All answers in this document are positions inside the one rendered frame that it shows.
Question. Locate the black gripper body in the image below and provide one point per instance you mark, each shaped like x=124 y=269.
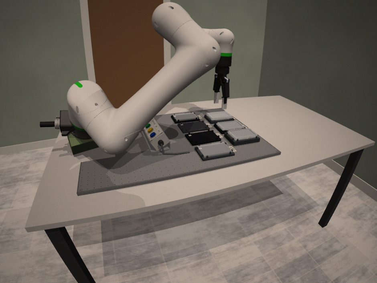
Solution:
x=222 y=72

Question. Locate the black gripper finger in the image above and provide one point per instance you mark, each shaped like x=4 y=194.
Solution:
x=216 y=89
x=225 y=92

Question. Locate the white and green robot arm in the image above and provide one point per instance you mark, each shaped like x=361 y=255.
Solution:
x=91 y=115

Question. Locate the grey push-button control panel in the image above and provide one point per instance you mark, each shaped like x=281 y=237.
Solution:
x=156 y=139

